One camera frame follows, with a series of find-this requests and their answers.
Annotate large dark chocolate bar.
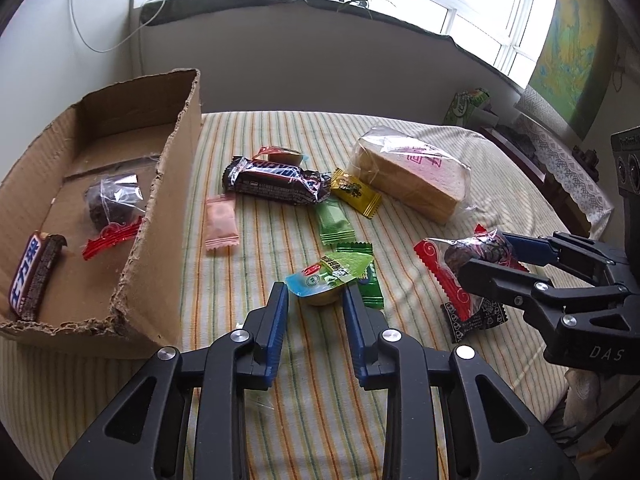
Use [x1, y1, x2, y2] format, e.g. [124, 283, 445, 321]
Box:
[222, 156, 333, 207]

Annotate dark green snack packet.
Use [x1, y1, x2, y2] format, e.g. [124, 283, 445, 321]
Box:
[336, 242, 385, 309]

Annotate black packet with red pattern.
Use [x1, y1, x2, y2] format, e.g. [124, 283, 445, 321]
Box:
[440, 297, 508, 343]

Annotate sliced bread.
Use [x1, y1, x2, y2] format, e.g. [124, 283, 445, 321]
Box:
[350, 126, 473, 223]

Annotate small brown chocolate bar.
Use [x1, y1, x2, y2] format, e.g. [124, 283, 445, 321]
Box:
[9, 231, 67, 322]

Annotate brown cardboard box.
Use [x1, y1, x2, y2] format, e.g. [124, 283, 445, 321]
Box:
[0, 67, 203, 361]

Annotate green patterned bag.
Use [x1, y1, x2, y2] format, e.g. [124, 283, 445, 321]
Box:
[442, 87, 491, 128]

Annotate white cable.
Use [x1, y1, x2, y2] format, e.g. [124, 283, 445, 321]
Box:
[67, 0, 191, 54]

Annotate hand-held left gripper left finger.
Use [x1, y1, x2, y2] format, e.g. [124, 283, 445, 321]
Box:
[52, 281, 291, 480]

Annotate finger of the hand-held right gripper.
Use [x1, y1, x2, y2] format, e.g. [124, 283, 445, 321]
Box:
[501, 231, 629, 287]
[457, 257, 632, 342]

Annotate light green wafer packet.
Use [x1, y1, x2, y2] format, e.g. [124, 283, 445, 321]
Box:
[315, 197, 357, 246]

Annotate blue lidded snack packet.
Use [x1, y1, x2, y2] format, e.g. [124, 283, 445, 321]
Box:
[285, 251, 375, 307]

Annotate red patterned cake packet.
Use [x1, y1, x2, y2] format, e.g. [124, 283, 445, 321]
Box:
[413, 227, 531, 323]

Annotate yellow candy packet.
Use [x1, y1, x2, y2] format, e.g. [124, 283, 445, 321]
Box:
[330, 167, 383, 219]

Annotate small dark figurine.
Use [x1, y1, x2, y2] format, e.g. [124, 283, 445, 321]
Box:
[572, 145, 601, 181]

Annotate lace covered side table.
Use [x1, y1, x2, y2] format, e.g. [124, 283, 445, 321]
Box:
[515, 85, 616, 241]

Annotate green wall poster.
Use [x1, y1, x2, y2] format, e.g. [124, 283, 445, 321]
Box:
[527, 0, 619, 139]

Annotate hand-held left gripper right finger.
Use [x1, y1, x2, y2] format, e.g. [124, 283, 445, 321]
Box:
[341, 283, 581, 480]

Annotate red triangular snack packet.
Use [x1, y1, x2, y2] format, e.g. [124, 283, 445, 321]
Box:
[254, 146, 307, 166]

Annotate dark cake in clear wrapper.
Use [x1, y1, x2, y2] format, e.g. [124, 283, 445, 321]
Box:
[81, 172, 147, 261]

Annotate dark wooden cabinet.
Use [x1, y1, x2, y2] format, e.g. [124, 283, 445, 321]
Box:
[477, 125, 591, 236]

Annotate pink candy packet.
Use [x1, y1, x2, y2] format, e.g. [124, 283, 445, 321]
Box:
[204, 195, 240, 253]

